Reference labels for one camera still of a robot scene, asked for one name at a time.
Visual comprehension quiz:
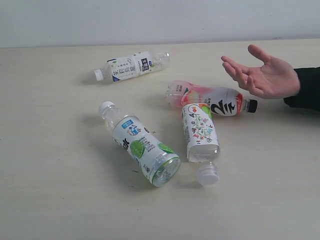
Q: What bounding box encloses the black sleeved forearm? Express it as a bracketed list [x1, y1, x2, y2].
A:
[283, 67, 320, 111]

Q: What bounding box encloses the pink peach soda bottle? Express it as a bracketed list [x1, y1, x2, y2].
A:
[165, 80, 258, 117]

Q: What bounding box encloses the white label tea bottle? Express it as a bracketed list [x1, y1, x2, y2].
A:
[94, 51, 170, 83]

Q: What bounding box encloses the person's open hand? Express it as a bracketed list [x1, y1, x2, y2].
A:
[221, 44, 301, 99]

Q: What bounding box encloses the lime label water bottle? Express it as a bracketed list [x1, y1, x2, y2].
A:
[98, 101, 181, 188]

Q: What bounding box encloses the floral label clear bottle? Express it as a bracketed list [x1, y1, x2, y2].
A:
[181, 103, 220, 186]

